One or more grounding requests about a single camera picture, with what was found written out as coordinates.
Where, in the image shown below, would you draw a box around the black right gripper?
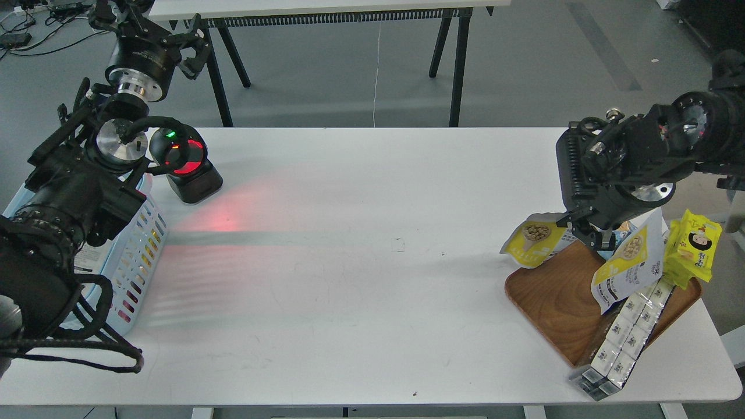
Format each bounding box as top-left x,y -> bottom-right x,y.
556,119 -> 641,250

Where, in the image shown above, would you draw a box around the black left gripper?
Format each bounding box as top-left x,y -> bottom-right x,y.
88,1 -> 212,102

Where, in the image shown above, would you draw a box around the yellow white nut snack pouch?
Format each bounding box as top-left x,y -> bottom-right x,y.
500,213 -> 577,269

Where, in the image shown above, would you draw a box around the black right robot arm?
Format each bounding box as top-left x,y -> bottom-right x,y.
556,50 -> 744,250

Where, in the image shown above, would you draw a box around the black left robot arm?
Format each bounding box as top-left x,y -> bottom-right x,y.
1,1 -> 223,373

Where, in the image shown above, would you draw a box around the blue snack packet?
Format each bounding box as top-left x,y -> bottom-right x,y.
598,221 -> 637,260

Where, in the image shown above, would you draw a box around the yellow cartoon face snack bag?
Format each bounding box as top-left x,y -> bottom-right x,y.
663,209 -> 723,290

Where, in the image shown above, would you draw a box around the white multipack snack boxes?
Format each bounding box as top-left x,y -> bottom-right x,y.
569,279 -> 676,401

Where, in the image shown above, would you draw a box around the light blue plastic basket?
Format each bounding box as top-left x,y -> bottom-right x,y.
2,174 -> 169,338

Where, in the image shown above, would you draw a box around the black legged background table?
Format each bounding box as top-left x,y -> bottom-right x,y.
154,8 -> 523,127

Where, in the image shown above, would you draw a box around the brown wooden tray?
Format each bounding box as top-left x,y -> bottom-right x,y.
505,239 -> 702,368

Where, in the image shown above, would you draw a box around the black barcode scanner red window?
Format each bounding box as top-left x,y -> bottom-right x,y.
149,126 -> 224,204

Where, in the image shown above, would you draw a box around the black floor cables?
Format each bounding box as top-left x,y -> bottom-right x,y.
0,0 -> 117,59

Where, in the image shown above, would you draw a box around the white hanging cable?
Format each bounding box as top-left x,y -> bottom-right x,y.
372,22 -> 383,127

